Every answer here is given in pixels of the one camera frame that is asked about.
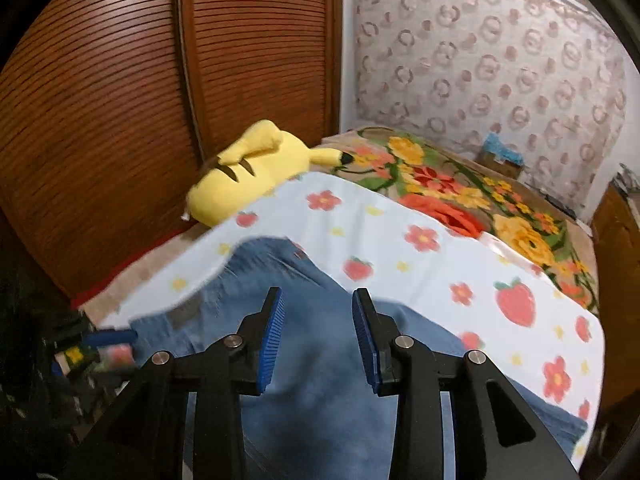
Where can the blue denim pants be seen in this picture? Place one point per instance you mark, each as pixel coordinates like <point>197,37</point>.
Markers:
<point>320,410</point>

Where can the brown slatted wardrobe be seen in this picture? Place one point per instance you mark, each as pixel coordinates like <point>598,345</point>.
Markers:
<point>125,110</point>

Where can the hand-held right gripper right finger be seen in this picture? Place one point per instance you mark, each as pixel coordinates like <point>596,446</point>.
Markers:
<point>367,350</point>

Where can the small cardboard box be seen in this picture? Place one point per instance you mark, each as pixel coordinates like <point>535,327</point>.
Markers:
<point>497,166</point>

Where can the floral bed blanket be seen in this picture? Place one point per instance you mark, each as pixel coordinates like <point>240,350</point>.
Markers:
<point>450,185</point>

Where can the black flat device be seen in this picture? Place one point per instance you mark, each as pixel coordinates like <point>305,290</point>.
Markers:
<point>560,207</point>

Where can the stack of folded cloths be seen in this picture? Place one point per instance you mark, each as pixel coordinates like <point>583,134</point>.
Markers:
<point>627,177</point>

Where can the white strawberry print blanket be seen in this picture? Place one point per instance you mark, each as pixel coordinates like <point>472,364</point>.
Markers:
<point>425,270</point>

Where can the wooden side cabinet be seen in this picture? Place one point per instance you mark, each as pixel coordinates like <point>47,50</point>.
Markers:
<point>617,230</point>

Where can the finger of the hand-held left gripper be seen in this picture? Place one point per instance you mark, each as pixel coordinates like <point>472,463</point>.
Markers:
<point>115,337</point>

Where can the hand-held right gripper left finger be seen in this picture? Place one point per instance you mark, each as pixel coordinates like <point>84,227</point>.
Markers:
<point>267,350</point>

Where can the yellow plush toy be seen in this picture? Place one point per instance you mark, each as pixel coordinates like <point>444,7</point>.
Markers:
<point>250,180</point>

